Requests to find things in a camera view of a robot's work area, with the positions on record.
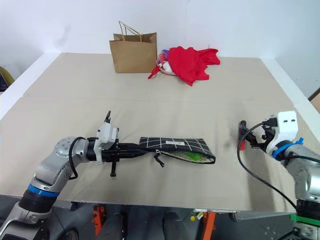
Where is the brown paper bag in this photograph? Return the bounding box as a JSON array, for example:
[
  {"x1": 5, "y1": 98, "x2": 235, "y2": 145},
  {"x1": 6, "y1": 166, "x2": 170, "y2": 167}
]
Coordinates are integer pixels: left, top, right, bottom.
[{"x1": 108, "y1": 20, "x2": 158, "y2": 74}]

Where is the olive green chair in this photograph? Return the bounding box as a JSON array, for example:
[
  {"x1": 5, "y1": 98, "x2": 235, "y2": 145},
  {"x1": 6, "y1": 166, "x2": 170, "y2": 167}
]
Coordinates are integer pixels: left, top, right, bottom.
[{"x1": 0, "y1": 65, "x2": 15, "y2": 92}]

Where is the brown cardboard box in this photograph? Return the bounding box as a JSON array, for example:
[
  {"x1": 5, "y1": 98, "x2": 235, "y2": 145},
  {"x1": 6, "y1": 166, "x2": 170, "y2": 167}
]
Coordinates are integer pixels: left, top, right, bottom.
[{"x1": 308, "y1": 89, "x2": 320, "y2": 116}]

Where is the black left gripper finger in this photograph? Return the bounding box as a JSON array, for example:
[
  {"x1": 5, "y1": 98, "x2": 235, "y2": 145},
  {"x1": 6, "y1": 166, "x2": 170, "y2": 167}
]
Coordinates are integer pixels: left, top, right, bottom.
[
  {"x1": 123, "y1": 142, "x2": 146, "y2": 152},
  {"x1": 123, "y1": 149, "x2": 146, "y2": 159}
]

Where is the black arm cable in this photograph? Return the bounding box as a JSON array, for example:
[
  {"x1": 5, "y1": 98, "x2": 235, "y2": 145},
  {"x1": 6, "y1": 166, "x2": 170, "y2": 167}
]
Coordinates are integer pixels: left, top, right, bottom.
[
  {"x1": 68, "y1": 136, "x2": 89, "y2": 180},
  {"x1": 237, "y1": 121, "x2": 299, "y2": 209}
]

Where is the red cloth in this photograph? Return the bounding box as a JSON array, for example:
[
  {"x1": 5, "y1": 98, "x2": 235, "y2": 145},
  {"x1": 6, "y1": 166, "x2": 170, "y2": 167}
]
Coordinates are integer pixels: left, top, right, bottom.
[{"x1": 147, "y1": 45, "x2": 221, "y2": 87}]

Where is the black grid zipper pouch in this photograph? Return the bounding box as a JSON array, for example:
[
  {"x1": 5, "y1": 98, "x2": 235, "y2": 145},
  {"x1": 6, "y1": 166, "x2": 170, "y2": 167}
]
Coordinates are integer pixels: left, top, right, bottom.
[{"x1": 138, "y1": 136, "x2": 217, "y2": 168}]

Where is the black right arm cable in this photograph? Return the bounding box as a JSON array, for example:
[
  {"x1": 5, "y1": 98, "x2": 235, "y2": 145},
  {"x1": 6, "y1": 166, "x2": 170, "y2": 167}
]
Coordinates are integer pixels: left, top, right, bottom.
[{"x1": 237, "y1": 121, "x2": 299, "y2": 209}]

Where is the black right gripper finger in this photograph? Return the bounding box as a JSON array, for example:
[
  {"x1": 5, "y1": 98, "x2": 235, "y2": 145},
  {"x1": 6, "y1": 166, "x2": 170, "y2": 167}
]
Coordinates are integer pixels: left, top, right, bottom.
[
  {"x1": 240, "y1": 136, "x2": 254, "y2": 152},
  {"x1": 238, "y1": 119, "x2": 250, "y2": 141}
]

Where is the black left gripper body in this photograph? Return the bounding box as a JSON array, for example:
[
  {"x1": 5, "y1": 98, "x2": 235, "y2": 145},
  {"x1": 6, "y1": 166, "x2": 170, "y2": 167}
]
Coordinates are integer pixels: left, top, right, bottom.
[{"x1": 101, "y1": 141, "x2": 126, "y2": 178}]

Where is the green highlighter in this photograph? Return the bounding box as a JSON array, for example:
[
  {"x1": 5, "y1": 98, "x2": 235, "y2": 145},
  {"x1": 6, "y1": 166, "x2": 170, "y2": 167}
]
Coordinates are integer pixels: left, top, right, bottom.
[{"x1": 184, "y1": 151, "x2": 204, "y2": 162}]

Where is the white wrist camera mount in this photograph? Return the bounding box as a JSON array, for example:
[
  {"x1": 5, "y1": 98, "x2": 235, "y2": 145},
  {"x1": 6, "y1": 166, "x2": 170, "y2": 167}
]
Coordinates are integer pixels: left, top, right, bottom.
[
  {"x1": 93, "y1": 121, "x2": 120, "y2": 165},
  {"x1": 265, "y1": 110, "x2": 300, "y2": 160}
]

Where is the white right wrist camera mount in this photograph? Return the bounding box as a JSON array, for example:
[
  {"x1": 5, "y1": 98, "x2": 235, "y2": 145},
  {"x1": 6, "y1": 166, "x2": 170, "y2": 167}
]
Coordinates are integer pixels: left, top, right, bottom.
[{"x1": 265, "y1": 110, "x2": 300, "y2": 160}]

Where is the beige table mat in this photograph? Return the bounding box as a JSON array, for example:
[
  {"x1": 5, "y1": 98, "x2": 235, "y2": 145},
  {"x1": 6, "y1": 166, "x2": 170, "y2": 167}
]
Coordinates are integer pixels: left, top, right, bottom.
[{"x1": 0, "y1": 52, "x2": 320, "y2": 215}]

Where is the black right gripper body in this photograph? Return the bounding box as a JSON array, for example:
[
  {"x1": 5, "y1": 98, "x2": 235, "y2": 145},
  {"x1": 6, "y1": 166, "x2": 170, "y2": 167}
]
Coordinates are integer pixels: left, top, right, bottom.
[{"x1": 248, "y1": 118, "x2": 279, "y2": 151}]

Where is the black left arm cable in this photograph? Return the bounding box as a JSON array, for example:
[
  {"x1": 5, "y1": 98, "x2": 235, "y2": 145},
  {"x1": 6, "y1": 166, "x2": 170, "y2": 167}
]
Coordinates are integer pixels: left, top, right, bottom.
[{"x1": 68, "y1": 136, "x2": 89, "y2": 180}]

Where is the green and black equipment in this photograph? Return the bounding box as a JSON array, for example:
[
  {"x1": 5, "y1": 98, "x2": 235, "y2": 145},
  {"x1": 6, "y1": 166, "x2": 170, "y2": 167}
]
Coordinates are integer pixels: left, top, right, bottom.
[{"x1": 289, "y1": 212, "x2": 320, "y2": 240}]

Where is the pink basket with colourful items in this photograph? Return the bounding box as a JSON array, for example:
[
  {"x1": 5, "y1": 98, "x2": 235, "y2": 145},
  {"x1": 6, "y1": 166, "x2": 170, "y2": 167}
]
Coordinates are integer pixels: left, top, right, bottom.
[{"x1": 155, "y1": 48, "x2": 177, "y2": 76}]

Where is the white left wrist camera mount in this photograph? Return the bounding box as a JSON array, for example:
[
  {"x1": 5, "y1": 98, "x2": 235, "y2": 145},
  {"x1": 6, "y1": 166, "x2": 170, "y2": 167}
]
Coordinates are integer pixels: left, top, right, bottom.
[{"x1": 93, "y1": 121, "x2": 120, "y2": 165}]

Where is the orange metal stand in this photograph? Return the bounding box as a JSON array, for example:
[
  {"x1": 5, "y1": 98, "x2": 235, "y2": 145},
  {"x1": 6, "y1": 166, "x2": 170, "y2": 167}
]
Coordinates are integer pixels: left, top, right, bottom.
[
  {"x1": 91, "y1": 204, "x2": 105, "y2": 237},
  {"x1": 201, "y1": 210, "x2": 218, "y2": 240}
]

